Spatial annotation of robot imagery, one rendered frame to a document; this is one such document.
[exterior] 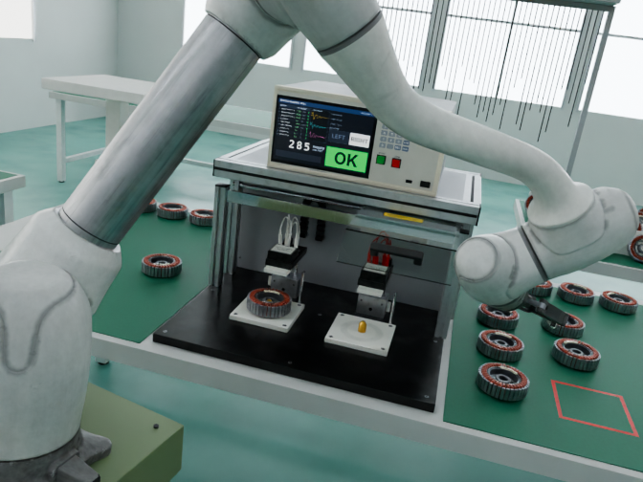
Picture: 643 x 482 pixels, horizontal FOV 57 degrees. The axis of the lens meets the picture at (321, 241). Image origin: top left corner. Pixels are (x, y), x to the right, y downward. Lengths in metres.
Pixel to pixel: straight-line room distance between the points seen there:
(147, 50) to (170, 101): 7.98
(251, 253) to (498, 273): 0.96
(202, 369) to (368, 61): 0.79
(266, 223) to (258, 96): 6.56
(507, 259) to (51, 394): 0.67
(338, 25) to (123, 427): 0.67
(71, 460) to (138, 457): 0.11
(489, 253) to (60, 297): 0.61
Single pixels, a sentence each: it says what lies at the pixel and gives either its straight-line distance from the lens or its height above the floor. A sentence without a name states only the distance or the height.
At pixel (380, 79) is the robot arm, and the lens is 0.82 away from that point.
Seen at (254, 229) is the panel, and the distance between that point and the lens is 1.74.
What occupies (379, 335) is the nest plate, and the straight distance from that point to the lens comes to 1.47.
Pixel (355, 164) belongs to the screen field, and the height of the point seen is 1.16.
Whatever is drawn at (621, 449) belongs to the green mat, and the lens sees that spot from 1.39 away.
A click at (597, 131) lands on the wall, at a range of 7.88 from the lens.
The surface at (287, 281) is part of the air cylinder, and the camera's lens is 1.61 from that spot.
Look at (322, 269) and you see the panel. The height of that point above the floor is 0.82.
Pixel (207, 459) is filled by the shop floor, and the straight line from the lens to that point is 2.26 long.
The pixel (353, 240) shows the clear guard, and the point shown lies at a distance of 1.27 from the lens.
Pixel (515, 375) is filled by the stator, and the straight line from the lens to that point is 1.45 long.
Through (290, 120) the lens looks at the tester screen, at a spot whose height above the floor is 1.24.
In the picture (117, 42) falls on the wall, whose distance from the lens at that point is 9.12.
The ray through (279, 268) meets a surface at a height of 0.88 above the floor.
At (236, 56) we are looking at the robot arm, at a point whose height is 1.40.
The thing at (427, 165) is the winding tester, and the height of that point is 1.19.
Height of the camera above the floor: 1.45
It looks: 19 degrees down
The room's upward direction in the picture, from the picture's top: 8 degrees clockwise
